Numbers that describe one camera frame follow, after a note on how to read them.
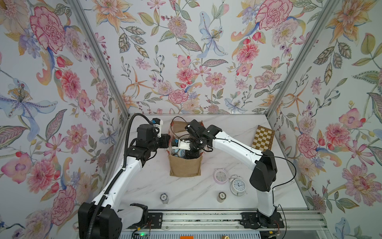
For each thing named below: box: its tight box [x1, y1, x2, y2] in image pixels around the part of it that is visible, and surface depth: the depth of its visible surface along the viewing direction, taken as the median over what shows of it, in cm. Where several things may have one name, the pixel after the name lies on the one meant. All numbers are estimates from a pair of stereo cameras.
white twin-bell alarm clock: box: [228, 174, 248, 197], surface depth 82 cm
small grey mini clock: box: [159, 193, 169, 205], surface depth 78 cm
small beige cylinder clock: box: [216, 191, 227, 203], surface depth 78 cm
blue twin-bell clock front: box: [171, 148, 186, 158], surface depth 80 cm
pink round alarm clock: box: [213, 168, 229, 185], surface depth 88 cm
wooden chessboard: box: [251, 124, 276, 152], surface depth 106 cm
